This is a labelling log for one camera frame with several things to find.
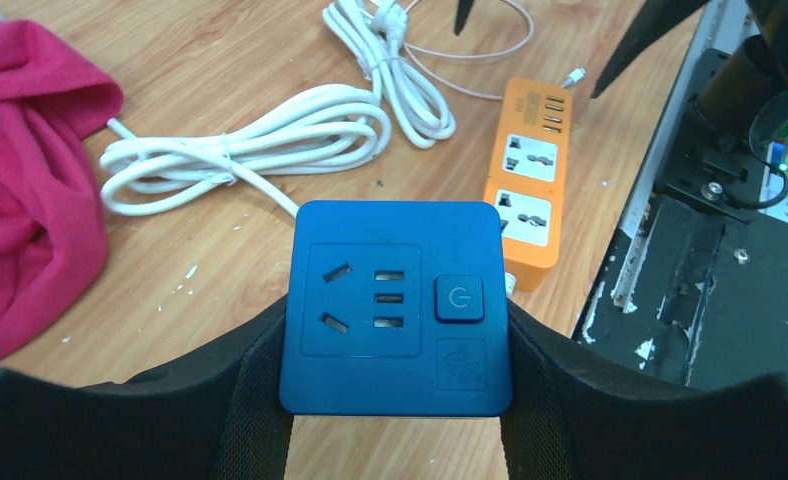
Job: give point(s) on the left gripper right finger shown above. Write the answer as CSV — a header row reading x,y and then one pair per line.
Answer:
x,y
576,415

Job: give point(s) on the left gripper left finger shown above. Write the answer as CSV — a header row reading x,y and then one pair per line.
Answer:
x,y
213,413

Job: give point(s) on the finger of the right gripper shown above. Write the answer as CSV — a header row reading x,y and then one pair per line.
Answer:
x,y
654,19
463,10

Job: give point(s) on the orange power strip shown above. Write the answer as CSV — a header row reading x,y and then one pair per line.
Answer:
x,y
527,176

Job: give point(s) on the blue cube adapter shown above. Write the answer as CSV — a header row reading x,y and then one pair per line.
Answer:
x,y
396,308

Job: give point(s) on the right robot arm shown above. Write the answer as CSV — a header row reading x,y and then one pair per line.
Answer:
x,y
747,99

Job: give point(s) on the magenta cloth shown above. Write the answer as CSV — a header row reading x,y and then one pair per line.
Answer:
x,y
53,240

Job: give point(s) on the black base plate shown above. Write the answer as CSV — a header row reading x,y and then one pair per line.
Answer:
x,y
693,291

